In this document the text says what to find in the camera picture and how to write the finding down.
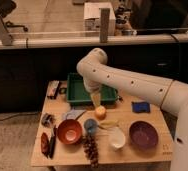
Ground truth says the blue sponge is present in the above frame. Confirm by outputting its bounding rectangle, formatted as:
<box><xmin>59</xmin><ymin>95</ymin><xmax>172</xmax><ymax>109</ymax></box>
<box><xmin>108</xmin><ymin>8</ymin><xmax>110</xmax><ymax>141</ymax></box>
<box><xmin>132</xmin><ymin>102</ymin><xmax>150</xmax><ymax>113</ymax></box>

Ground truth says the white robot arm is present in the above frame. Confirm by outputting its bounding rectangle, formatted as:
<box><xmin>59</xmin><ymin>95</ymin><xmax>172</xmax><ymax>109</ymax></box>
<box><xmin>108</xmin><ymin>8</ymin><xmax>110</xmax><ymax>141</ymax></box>
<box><xmin>77</xmin><ymin>48</ymin><xmax>188</xmax><ymax>171</ymax></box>

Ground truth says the green plastic tray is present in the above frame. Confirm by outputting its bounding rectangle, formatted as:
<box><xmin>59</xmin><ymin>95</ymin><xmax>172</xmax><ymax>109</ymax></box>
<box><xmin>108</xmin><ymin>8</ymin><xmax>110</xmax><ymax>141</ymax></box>
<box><xmin>66</xmin><ymin>73</ymin><xmax>117</xmax><ymax>106</ymax></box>

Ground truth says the orange fruit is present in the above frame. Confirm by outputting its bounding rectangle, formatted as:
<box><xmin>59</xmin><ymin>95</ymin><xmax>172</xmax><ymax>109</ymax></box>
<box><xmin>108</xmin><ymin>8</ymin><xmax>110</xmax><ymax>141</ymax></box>
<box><xmin>95</xmin><ymin>106</ymin><xmax>106</xmax><ymax>120</ymax></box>

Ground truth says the grey cloth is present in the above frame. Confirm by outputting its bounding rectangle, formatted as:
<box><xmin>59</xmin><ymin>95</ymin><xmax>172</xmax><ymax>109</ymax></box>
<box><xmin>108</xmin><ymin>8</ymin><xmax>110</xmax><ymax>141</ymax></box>
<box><xmin>62</xmin><ymin>109</ymin><xmax>85</xmax><ymax>120</ymax></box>

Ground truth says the blue cup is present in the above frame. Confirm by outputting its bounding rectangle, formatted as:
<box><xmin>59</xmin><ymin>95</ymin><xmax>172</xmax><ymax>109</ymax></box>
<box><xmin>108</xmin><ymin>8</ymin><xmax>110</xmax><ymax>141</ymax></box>
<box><xmin>84</xmin><ymin>119</ymin><xmax>97</xmax><ymax>135</ymax></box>

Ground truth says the yellow banana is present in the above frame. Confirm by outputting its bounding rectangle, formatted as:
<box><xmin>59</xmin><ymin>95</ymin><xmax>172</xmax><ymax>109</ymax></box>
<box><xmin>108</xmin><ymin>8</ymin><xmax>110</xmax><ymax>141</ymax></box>
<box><xmin>98</xmin><ymin>120</ymin><xmax>119</xmax><ymax>130</ymax></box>

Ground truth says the red bowl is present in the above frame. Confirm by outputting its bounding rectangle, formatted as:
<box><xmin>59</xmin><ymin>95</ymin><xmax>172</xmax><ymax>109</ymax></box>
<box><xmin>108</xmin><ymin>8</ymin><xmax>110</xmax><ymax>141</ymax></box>
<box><xmin>56</xmin><ymin>119</ymin><xmax>82</xmax><ymax>145</ymax></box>

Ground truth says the white cup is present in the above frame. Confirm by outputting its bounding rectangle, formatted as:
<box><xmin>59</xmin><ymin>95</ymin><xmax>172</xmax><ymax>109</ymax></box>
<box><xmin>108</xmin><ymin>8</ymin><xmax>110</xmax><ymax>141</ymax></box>
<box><xmin>108</xmin><ymin>127</ymin><xmax>126</xmax><ymax>150</ymax></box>

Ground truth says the bunch of dark grapes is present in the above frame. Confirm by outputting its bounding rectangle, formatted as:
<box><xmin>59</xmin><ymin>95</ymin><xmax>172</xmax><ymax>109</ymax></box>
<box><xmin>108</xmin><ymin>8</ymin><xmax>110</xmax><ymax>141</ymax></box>
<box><xmin>83</xmin><ymin>135</ymin><xmax>98</xmax><ymax>168</ymax></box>

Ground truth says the small grey toy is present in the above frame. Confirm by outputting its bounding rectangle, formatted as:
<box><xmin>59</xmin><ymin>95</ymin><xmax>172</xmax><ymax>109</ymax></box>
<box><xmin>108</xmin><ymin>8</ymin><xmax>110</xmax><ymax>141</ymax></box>
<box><xmin>41</xmin><ymin>113</ymin><xmax>55</xmax><ymax>128</ymax></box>

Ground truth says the purple bowl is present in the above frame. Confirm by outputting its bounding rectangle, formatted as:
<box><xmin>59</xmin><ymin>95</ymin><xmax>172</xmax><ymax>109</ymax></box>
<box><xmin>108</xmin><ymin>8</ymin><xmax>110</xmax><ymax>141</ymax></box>
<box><xmin>129</xmin><ymin>121</ymin><xmax>159</xmax><ymax>149</ymax></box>

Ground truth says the black marker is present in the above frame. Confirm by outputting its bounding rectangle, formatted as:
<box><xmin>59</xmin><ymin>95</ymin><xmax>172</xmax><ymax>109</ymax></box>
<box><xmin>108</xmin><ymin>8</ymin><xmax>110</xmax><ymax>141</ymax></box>
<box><xmin>49</xmin><ymin>126</ymin><xmax>56</xmax><ymax>159</ymax></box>

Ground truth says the red spatula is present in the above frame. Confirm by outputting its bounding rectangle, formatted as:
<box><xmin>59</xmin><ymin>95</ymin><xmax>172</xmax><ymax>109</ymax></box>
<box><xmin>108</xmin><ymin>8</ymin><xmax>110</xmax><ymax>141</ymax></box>
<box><xmin>41</xmin><ymin>132</ymin><xmax>49</xmax><ymax>157</ymax></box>

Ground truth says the black office chair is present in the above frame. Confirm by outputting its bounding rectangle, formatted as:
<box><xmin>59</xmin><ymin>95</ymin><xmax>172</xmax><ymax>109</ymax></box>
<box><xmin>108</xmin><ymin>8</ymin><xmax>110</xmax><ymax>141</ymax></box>
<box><xmin>0</xmin><ymin>0</ymin><xmax>28</xmax><ymax>32</ymax></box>

